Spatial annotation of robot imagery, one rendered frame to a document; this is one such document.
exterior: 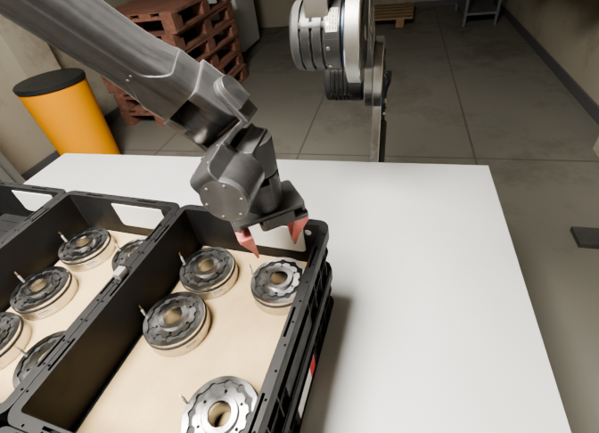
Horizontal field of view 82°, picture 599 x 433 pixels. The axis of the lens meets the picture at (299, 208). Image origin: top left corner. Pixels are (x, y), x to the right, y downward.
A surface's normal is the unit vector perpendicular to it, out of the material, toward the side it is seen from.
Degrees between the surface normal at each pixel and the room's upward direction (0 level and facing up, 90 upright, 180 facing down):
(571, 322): 0
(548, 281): 0
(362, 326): 0
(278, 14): 90
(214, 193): 90
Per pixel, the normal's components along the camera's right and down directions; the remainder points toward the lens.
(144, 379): -0.11, -0.76
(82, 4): 0.72, -0.34
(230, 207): -0.22, 0.65
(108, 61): 0.01, 0.84
